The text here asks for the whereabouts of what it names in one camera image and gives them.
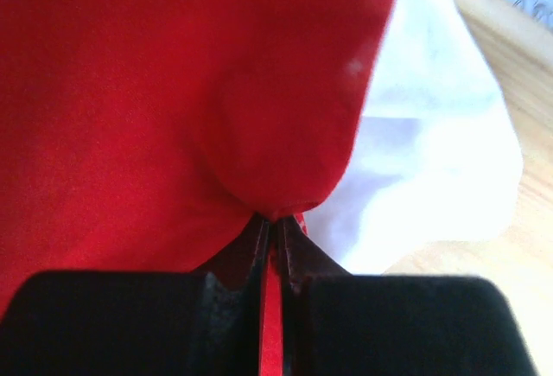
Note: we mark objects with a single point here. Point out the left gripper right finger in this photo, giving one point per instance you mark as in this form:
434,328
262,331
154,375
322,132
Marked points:
337,323

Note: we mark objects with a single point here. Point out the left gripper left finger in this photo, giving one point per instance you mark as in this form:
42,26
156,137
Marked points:
202,322

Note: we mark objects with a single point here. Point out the red t shirt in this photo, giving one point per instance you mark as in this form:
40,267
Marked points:
144,135

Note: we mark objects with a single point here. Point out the white t shirt on hanger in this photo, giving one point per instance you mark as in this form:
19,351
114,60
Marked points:
436,157

